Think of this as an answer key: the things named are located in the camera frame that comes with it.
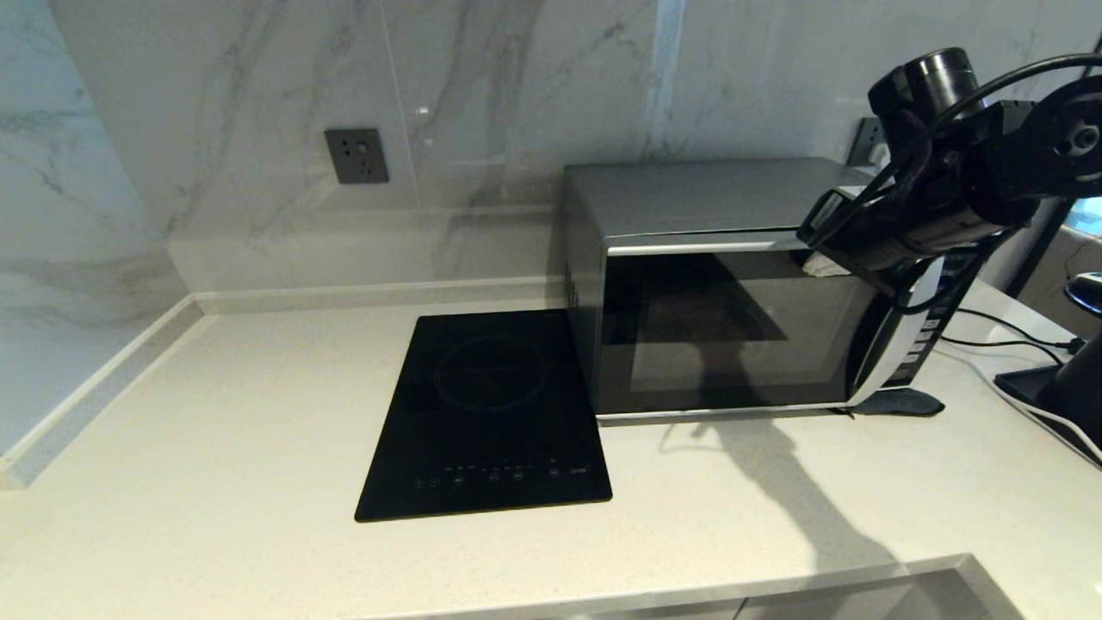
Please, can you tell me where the silver microwave oven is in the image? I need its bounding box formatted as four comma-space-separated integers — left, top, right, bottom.
561, 157, 958, 427

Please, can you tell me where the black round stool seat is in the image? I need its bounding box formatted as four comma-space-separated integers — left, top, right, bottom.
1066, 271, 1102, 318

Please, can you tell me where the black induction cooktop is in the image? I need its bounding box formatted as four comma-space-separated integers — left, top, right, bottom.
354, 308, 614, 524

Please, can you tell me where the black glass microwave door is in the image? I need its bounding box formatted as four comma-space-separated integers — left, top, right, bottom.
594, 229, 946, 423

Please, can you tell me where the dark door frame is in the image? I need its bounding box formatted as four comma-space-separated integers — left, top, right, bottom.
1003, 200, 1073, 298

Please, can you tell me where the flat black appliance base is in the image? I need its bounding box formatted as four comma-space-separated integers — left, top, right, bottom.
995, 365, 1068, 407

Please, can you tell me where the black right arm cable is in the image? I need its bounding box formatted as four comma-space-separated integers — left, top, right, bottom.
848, 53, 1102, 313

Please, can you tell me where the grey wall socket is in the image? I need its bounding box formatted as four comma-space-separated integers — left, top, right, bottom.
324, 127, 390, 184
848, 116, 889, 167

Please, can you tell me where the thin black cable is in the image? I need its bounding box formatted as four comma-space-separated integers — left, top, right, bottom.
941, 338, 1067, 369
957, 307, 1087, 354

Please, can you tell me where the black pad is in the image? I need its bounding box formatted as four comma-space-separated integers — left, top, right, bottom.
848, 387, 946, 419

